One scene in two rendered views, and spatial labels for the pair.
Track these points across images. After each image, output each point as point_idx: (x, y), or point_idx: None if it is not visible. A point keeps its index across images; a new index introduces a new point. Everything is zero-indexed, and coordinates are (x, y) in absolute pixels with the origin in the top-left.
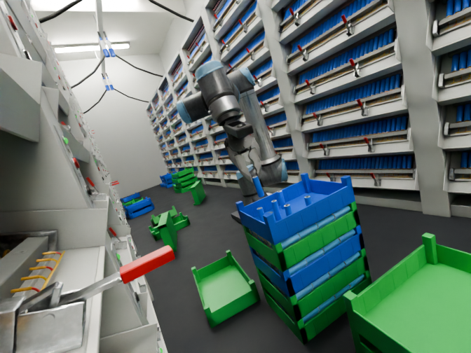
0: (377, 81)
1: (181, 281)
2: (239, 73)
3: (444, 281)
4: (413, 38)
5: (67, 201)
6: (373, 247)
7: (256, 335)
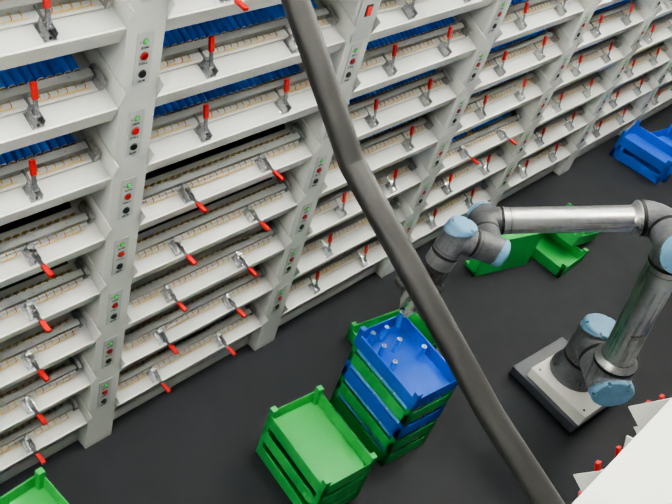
0: None
1: None
2: (665, 237)
3: (344, 461)
4: None
5: (286, 228)
6: (447, 496)
7: (338, 369)
